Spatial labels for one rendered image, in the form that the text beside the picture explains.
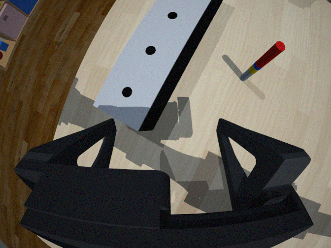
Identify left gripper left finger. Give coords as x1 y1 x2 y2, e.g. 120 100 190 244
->
23 119 117 168

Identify red pin with yellow and blue bands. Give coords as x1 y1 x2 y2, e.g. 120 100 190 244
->
240 41 285 81

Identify white block with holes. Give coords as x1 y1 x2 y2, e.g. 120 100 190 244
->
93 0 223 131

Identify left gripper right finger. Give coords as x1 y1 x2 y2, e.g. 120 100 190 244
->
216 119 311 210

